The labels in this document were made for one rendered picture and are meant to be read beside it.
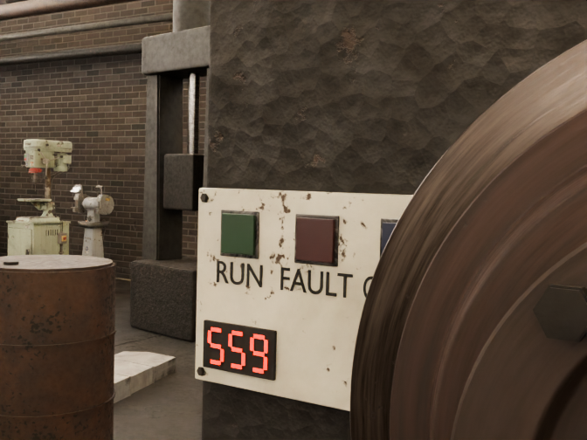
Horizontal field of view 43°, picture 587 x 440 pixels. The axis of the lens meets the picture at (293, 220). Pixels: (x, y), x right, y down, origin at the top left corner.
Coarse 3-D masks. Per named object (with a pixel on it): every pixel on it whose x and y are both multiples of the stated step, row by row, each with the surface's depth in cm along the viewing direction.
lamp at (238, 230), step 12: (228, 216) 67; (240, 216) 66; (252, 216) 66; (228, 228) 67; (240, 228) 66; (252, 228) 66; (228, 240) 67; (240, 240) 66; (252, 240) 66; (228, 252) 67; (240, 252) 67; (252, 252) 66
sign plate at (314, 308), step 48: (240, 192) 67; (288, 192) 64; (336, 192) 63; (288, 240) 64; (336, 240) 62; (240, 288) 67; (288, 288) 64; (336, 288) 62; (240, 336) 67; (288, 336) 65; (336, 336) 62; (240, 384) 68; (288, 384) 65; (336, 384) 62
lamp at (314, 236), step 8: (304, 224) 63; (312, 224) 62; (320, 224) 62; (328, 224) 62; (296, 232) 63; (304, 232) 63; (312, 232) 62; (320, 232) 62; (328, 232) 62; (296, 240) 63; (304, 240) 63; (312, 240) 62; (320, 240) 62; (328, 240) 62; (296, 248) 63; (304, 248) 63; (312, 248) 63; (320, 248) 62; (328, 248) 62; (296, 256) 63; (304, 256) 63; (312, 256) 63; (320, 256) 62; (328, 256) 62
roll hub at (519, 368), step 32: (576, 256) 31; (544, 288) 32; (512, 320) 32; (480, 352) 33; (512, 352) 32; (544, 352) 32; (576, 352) 31; (480, 384) 33; (512, 384) 32; (544, 384) 32; (576, 384) 32; (480, 416) 33; (512, 416) 32; (544, 416) 32; (576, 416) 32
